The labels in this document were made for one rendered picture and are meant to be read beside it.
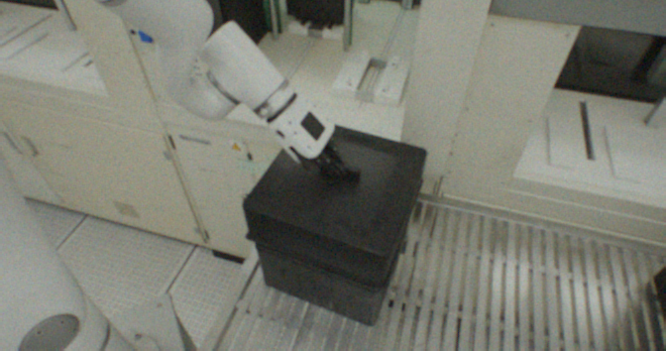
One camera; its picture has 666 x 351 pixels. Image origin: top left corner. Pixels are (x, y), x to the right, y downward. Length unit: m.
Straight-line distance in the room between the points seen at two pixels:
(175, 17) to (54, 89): 1.14
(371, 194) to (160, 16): 0.46
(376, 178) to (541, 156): 0.56
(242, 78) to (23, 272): 0.40
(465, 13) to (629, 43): 0.73
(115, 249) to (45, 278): 1.59
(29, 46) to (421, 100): 1.48
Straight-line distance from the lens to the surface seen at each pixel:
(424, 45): 0.90
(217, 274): 1.98
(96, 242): 2.29
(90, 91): 1.59
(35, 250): 0.63
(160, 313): 1.07
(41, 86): 1.74
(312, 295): 0.97
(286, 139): 0.74
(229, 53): 0.73
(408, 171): 0.85
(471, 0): 0.85
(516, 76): 0.98
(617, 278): 1.23
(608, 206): 1.26
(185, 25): 0.61
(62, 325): 0.67
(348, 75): 1.37
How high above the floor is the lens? 1.66
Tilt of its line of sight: 46 degrees down
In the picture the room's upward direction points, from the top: straight up
